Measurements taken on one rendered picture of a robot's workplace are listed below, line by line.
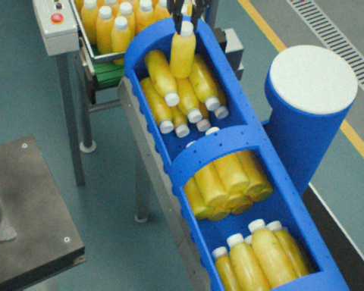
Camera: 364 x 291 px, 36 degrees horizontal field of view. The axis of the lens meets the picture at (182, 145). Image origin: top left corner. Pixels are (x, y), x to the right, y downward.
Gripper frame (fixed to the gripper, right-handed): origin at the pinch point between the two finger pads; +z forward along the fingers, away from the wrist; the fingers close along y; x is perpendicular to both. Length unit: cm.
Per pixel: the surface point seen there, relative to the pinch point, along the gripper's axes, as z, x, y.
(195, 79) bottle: 19.5, -4.8, 2.8
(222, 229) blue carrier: 35, -45, -3
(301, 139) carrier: 42, -22, 36
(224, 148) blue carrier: 7.8, -35.7, -2.7
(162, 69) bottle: 18.7, 0.6, -5.3
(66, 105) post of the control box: 69, 33, -30
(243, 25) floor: 132, 108, 90
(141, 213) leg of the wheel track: 121, 5, -8
